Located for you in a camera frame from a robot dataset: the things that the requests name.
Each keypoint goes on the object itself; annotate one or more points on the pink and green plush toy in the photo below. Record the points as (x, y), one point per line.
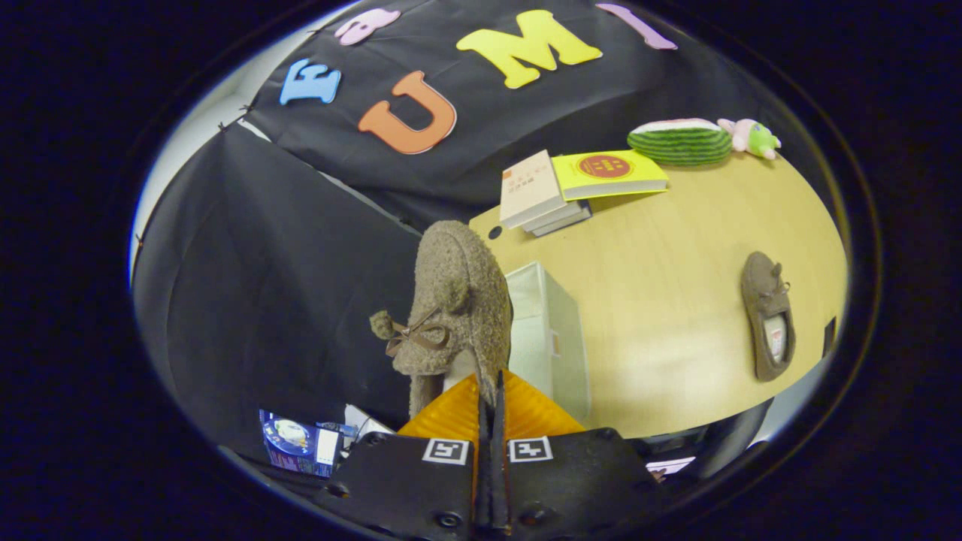
(751, 137)

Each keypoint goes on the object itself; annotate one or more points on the white paper item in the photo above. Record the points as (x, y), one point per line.
(364, 422)

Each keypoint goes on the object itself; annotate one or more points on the yellow book with red seal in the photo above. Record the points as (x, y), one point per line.
(609, 171)

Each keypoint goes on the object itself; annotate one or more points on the watermelon slice plush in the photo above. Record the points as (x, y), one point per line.
(680, 143)

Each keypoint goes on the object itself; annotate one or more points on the grey book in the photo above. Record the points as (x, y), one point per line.
(564, 213)
(571, 222)

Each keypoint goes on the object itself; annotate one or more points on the brown fuzzy shoe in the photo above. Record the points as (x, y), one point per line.
(466, 285)
(763, 300)

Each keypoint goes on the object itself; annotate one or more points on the black table clamp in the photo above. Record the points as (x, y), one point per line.
(829, 336)

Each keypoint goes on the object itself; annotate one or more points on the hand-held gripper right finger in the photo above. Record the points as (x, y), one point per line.
(579, 481)

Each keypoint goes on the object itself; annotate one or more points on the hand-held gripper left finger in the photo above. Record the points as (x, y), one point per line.
(406, 481)

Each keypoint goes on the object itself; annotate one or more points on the blue printed carton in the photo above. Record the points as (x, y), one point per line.
(293, 443)

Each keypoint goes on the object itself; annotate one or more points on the pale green storage box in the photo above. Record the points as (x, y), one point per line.
(552, 338)

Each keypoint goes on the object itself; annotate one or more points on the beige cover book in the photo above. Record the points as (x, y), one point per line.
(530, 188)

